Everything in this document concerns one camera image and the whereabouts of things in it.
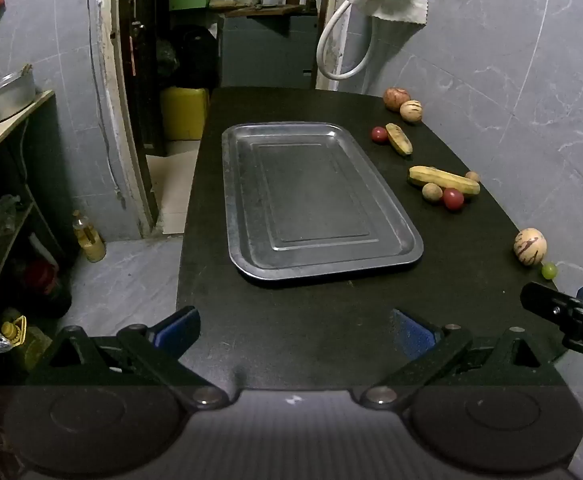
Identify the large yellow banana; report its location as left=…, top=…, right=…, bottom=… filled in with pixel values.
left=408, top=165, right=481, bottom=197

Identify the yellow jerry can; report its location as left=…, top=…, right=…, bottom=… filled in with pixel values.
left=160, top=86, right=210, bottom=141

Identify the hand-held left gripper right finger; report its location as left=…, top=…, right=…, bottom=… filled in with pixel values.
left=360, top=308, right=565, bottom=409

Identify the grey cabinet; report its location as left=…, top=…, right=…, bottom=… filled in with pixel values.
left=219, top=15, right=318, bottom=91

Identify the cooking oil bottle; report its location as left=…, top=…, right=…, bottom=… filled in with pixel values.
left=72, top=210, right=107, bottom=263

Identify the white hose loop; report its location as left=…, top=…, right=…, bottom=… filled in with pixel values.
left=316, top=0, right=373, bottom=81

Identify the yellow-capped oil jug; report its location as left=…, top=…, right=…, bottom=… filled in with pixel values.
left=0, top=315, right=52, bottom=372

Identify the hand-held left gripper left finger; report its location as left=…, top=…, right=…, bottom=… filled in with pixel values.
left=29, top=306, right=230, bottom=410

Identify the striped pepino melon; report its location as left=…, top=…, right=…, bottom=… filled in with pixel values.
left=399, top=100, right=424, bottom=124
left=513, top=228, right=547, bottom=266

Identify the red container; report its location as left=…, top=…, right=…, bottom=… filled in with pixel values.
left=24, top=260, right=65, bottom=297

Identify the rectangular metal tray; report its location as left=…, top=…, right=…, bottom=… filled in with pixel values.
left=222, top=121, right=425, bottom=288

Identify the black wall cable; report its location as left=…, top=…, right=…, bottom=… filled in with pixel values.
left=86, top=0, right=122, bottom=201

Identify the wooden shelf board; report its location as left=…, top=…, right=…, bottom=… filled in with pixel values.
left=209, top=4, right=305, bottom=17

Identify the small spotted banana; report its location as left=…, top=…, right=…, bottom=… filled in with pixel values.
left=385, top=123, right=413, bottom=157

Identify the wooden kitchen counter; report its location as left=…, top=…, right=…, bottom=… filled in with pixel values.
left=0, top=90, right=57, bottom=311

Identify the red apple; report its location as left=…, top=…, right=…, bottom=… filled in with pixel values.
left=383, top=87, right=411, bottom=112

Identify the metal cooking pot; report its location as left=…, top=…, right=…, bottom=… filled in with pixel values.
left=0, top=65, right=37, bottom=123

